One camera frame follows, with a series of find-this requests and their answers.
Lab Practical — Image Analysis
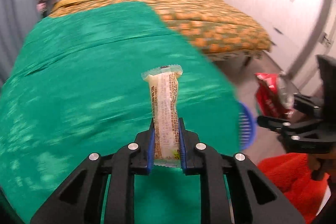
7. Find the red snack wrapper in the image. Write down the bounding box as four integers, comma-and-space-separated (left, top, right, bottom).
255, 72, 294, 119

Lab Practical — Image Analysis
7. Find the cream snack bar wrapper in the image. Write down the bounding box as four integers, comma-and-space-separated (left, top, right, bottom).
142, 65, 183, 168

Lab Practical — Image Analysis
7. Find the blue plastic trash basket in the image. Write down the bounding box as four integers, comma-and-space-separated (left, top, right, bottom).
239, 102, 256, 150

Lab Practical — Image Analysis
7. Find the person's right hand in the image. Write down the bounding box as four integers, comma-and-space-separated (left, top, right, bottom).
307, 148, 335, 183

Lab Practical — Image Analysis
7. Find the red fuzzy sleeve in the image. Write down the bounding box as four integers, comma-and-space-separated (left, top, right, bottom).
257, 153, 329, 223

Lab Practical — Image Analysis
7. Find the floral bed skirt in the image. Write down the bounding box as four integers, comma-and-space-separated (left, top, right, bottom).
206, 50, 263, 61

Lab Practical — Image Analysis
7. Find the green satin cloth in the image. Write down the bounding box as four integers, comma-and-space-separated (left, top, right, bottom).
1, 2, 240, 223

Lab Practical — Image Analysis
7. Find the orange pumpkin pattern quilt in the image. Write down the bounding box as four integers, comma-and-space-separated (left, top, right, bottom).
51, 0, 272, 56

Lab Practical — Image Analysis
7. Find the grey curtain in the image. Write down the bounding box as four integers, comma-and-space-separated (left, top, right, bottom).
1, 0, 41, 84

